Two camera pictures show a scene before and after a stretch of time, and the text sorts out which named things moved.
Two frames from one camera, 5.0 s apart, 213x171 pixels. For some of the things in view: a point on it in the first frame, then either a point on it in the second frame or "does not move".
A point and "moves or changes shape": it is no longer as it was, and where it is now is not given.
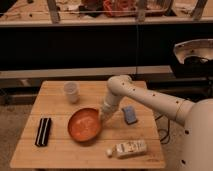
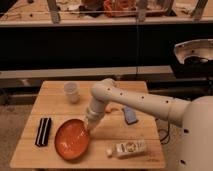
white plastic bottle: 128,149 does not move
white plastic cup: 72,91 does not move
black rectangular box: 43,132 does not move
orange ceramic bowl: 84,123 moves or changes shape
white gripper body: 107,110 -> 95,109
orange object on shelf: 120,8 does not move
